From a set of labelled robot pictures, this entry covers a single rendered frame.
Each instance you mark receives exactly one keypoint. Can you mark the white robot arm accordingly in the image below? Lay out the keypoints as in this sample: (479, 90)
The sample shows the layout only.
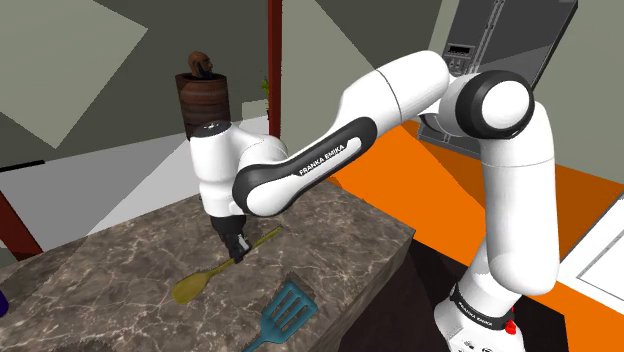
(516, 195)

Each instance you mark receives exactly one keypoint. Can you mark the brown bust figure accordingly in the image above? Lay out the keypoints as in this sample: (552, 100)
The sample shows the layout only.
(200, 64)

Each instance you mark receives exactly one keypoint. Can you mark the yellow wooden spoon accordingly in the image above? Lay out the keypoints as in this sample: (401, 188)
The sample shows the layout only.
(191, 288)

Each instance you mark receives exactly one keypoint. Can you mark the grey refrigerator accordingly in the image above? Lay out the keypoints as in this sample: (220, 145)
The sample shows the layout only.
(512, 34)

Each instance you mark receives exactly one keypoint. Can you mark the dark robot stand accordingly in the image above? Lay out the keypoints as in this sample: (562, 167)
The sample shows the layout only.
(541, 331)

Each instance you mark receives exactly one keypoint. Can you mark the teal slotted spatula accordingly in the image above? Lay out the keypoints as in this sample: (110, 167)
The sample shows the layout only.
(285, 312)

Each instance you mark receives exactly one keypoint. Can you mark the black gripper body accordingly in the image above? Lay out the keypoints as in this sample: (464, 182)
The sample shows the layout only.
(227, 228)

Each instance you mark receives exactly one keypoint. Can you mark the green plant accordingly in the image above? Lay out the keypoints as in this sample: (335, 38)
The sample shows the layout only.
(265, 90)

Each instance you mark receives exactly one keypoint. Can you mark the dark purple round object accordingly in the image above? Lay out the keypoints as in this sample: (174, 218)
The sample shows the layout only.
(3, 304)

